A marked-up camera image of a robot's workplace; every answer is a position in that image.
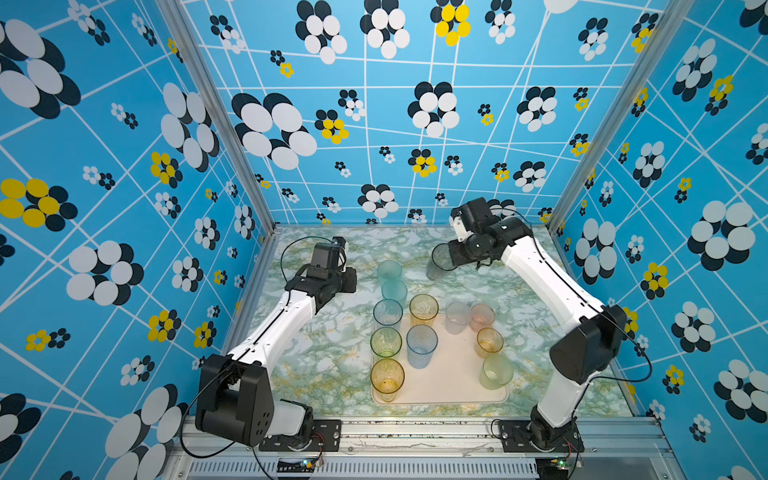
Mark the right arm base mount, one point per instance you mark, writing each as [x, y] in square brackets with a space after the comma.
[536, 436]

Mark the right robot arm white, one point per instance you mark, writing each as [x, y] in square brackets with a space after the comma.
[593, 331]

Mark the teal dimpled tall cup front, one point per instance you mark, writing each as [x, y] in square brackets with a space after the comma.
[395, 290]

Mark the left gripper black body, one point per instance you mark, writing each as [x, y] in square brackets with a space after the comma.
[344, 282]

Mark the short green cup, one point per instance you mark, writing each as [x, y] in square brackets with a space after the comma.
[497, 371]

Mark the grey tall glass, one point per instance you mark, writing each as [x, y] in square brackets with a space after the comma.
[440, 262]

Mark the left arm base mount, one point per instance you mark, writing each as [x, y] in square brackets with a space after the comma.
[323, 435]

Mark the short pink dimpled cup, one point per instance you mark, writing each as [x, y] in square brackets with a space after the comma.
[482, 316]

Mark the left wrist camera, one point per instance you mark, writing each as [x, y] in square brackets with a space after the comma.
[339, 243]

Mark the pink rectangular tray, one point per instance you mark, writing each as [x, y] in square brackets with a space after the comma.
[451, 377]

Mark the short clear dimpled cup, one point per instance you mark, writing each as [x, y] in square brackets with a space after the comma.
[457, 317]

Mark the aluminium corner post right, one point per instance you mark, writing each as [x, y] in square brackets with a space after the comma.
[669, 24]

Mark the yellow tall glass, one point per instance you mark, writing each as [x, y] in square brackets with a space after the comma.
[387, 378]
[423, 309]

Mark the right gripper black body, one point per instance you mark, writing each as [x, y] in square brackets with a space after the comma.
[466, 251]

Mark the yellow tall glass front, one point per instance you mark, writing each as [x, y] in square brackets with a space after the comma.
[387, 378]

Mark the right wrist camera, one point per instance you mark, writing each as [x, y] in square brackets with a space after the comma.
[459, 228]

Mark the blue tall dimpled cup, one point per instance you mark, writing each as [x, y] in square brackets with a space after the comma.
[422, 341]

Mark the blue clear tall glass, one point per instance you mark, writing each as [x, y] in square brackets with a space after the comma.
[388, 313]

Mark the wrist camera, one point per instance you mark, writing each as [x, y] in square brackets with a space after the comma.
[339, 243]
[459, 228]

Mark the green tall glass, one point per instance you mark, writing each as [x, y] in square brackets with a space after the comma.
[385, 343]

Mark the short yellow cup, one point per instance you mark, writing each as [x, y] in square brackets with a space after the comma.
[488, 342]

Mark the aluminium corner post left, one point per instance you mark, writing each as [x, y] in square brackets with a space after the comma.
[174, 16]

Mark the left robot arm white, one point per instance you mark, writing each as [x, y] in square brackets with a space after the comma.
[235, 400]

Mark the teal dimpled tall cup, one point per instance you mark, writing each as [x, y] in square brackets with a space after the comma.
[395, 290]
[388, 270]

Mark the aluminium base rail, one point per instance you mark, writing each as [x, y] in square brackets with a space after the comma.
[436, 448]

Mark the aluminium corner post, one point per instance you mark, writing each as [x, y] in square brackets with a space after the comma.
[174, 16]
[669, 24]

